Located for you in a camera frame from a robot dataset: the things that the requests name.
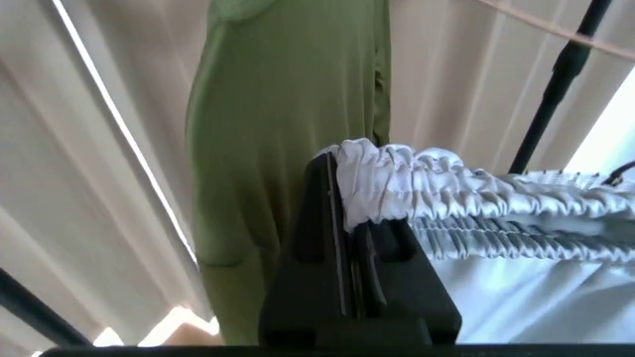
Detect black clothes rack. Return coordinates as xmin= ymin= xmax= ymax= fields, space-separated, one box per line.
xmin=0 ymin=0 xmax=614 ymax=347

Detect pale grey shorts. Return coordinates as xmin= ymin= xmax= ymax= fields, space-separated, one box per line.
xmin=321 ymin=137 xmax=635 ymax=345

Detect pink clothes hanger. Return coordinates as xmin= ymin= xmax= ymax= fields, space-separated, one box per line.
xmin=475 ymin=0 xmax=635 ymax=63

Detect beige curtain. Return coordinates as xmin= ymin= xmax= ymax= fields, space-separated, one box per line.
xmin=0 ymin=0 xmax=635 ymax=348

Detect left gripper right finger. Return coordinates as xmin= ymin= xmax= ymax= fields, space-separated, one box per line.
xmin=346 ymin=217 xmax=463 ymax=346

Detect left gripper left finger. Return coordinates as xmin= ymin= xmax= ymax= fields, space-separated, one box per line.
xmin=258 ymin=152 xmax=348 ymax=347

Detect green long-sleeved shirt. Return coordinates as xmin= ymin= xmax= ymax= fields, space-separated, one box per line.
xmin=185 ymin=0 xmax=393 ymax=347

